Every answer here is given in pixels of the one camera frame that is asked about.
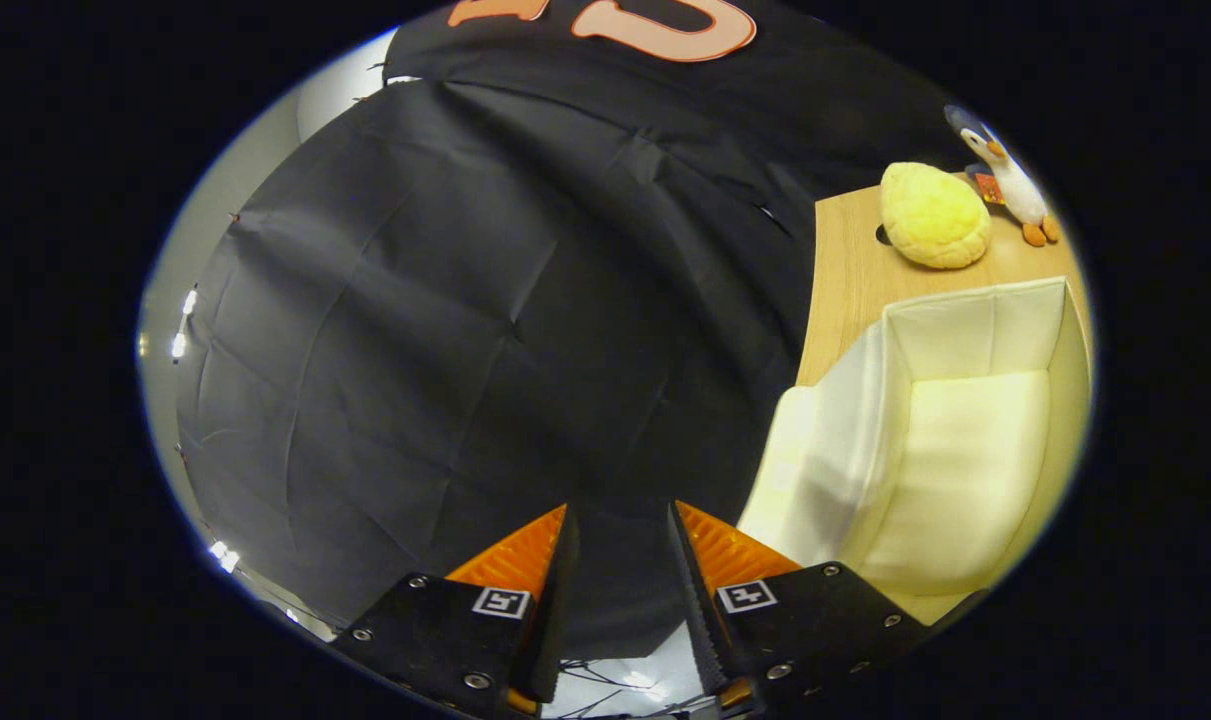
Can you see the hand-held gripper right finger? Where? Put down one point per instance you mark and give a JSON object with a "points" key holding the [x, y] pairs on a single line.
{"points": [[693, 600]]}

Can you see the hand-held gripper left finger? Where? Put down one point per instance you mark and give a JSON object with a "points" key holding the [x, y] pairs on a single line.
{"points": [[563, 600]]}

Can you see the cream fabric storage box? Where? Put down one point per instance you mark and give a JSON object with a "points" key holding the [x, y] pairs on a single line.
{"points": [[965, 470]]}

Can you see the yellow round bread plush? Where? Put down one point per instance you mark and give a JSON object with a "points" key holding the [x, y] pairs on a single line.
{"points": [[935, 215]]}

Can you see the penguin plush toy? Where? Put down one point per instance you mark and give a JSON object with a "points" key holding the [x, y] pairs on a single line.
{"points": [[1015, 185]]}

